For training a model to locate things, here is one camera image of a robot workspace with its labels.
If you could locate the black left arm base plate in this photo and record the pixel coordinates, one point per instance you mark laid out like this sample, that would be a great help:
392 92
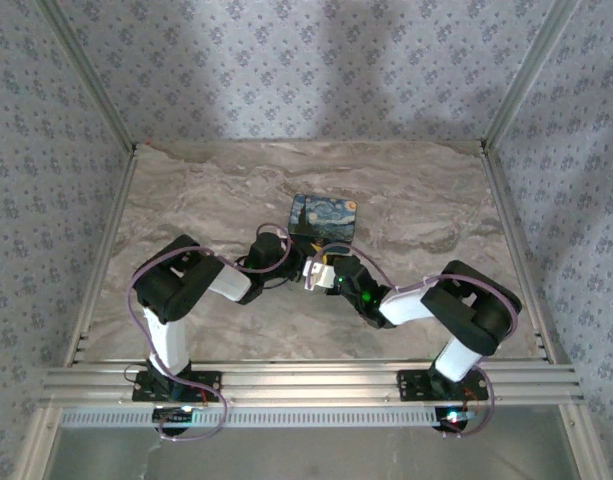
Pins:
208 381

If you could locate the left controller board green light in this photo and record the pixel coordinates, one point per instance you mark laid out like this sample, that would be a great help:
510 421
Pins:
173 416

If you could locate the aluminium frame post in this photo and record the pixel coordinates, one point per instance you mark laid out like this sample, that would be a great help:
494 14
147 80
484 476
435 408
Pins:
531 75
86 75

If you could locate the aluminium cross rail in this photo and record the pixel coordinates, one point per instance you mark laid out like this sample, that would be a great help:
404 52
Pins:
306 382

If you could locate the right controller board green light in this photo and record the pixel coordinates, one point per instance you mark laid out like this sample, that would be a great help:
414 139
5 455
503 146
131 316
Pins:
453 418

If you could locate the starry night painted box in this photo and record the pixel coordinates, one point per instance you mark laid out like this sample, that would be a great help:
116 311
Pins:
326 215

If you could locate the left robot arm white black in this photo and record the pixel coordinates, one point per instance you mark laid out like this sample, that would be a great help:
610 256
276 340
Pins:
168 340

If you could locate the aluminium table side rail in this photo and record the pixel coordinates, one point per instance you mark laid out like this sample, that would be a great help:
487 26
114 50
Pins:
113 235
508 225

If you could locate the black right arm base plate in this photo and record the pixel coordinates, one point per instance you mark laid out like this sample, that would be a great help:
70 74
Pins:
411 386

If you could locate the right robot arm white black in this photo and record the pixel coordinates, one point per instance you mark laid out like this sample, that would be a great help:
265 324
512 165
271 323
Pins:
456 360

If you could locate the controller board green light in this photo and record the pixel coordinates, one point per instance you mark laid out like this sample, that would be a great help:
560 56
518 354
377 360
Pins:
453 418
173 416

